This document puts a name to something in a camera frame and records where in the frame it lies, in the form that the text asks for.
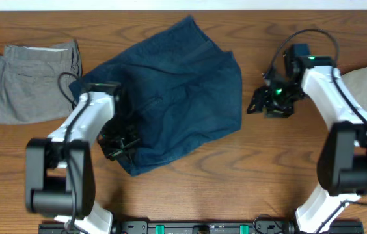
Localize dark blue denim shorts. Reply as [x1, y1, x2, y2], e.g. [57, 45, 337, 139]
[84, 16, 242, 176]

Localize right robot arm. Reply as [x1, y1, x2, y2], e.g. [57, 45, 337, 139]
[247, 44, 367, 233]

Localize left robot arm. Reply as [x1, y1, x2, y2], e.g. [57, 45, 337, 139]
[25, 83, 141, 233]

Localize grey folded shorts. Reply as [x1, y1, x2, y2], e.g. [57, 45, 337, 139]
[0, 40, 82, 125]

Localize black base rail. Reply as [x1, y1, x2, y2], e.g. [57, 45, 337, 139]
[38, 219, 365, 234]

